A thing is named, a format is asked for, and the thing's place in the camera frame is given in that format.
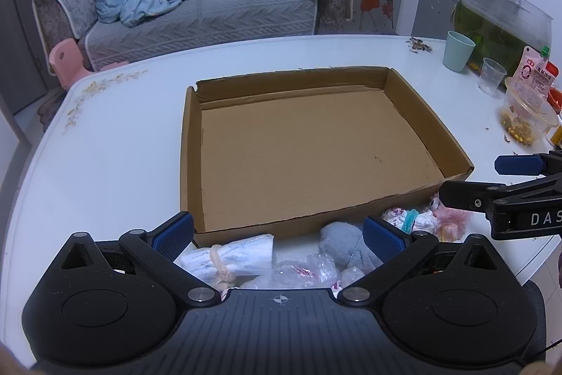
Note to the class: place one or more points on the grey door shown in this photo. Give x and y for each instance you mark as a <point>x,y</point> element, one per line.
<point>19,41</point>

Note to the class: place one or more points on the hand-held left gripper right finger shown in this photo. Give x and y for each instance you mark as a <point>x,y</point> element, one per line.
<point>386,241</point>

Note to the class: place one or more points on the shallow cardboard box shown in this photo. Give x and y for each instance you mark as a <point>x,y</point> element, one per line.
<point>307,146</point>

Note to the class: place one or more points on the white bundle with green scrunchie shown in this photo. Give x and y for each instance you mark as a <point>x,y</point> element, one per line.
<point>406,219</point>

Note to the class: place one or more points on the clear plastic cup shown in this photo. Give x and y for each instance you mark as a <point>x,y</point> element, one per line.
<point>491,78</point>

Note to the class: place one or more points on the blue and grey sock bundle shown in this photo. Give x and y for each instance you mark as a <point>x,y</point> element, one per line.
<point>347,243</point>

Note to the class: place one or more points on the grey quilted armrest cover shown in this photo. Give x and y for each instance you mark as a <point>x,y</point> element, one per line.
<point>66,6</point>

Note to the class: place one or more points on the green plastic cup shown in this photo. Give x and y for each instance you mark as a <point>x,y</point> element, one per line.
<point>458,52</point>

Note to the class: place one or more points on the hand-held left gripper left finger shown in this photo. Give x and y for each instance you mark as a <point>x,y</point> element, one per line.
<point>173,235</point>

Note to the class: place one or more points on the clear bowl with snacks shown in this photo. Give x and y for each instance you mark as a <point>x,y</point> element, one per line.
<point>524,118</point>

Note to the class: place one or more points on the white knit cloth bundle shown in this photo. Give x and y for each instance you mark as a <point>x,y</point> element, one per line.
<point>237,256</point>

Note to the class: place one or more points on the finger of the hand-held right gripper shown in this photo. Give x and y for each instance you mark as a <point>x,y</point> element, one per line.
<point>465,195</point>
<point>516,165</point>

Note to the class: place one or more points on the pile of seed shells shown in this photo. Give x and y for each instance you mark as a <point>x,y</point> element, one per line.
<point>419,44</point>

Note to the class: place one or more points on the pink drink pouch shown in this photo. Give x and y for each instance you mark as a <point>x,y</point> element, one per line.
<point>535,74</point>

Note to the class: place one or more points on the glass fish tank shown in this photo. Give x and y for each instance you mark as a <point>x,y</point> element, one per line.
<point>500,19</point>

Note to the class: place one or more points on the clear plastic bag bundle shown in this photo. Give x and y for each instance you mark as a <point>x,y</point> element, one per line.
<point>303,269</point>

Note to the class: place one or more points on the pink fluffy pompom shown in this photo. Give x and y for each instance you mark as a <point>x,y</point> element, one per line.
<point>454,217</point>

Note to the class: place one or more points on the grey quilted sofa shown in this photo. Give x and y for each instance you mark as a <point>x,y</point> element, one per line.
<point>246,14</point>

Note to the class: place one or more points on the pink plastic stool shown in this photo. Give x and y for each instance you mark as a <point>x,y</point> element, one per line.
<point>66,61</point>

